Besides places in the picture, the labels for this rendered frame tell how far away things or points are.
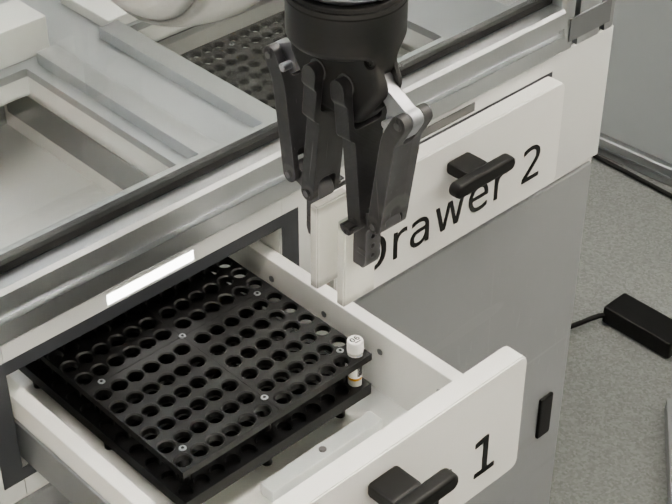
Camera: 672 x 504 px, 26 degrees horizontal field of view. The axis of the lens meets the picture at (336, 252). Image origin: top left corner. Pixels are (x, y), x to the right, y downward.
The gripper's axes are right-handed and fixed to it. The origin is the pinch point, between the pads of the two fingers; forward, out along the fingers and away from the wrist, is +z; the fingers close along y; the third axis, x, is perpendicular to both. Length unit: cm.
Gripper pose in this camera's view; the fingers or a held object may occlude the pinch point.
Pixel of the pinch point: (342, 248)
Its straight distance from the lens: 99.5
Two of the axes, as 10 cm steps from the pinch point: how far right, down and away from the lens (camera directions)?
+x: -7.3, 4.1, -5.5
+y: -6.8, -4.5, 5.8
